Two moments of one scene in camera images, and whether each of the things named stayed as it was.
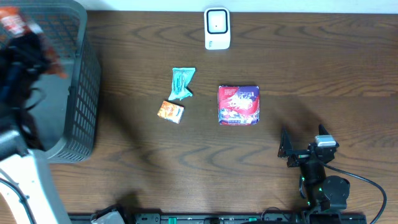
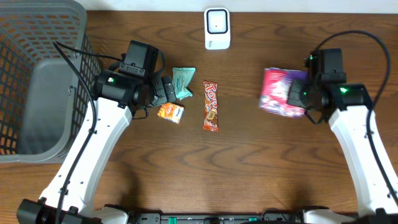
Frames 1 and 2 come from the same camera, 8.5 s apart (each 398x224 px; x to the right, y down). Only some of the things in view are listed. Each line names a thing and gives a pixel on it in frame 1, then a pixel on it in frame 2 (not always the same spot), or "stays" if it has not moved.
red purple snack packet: x=239 y=105 → x=275 y=89
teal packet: x=181 y=78 stays
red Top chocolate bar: x=13 y=23 → x=211 y=119
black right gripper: x=303 y=156 → x=296 y=93
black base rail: x=231 y=218 stays
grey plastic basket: x=66 y=117 stays
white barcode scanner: x=217 y=28 stays
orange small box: x=171 y=111 stays
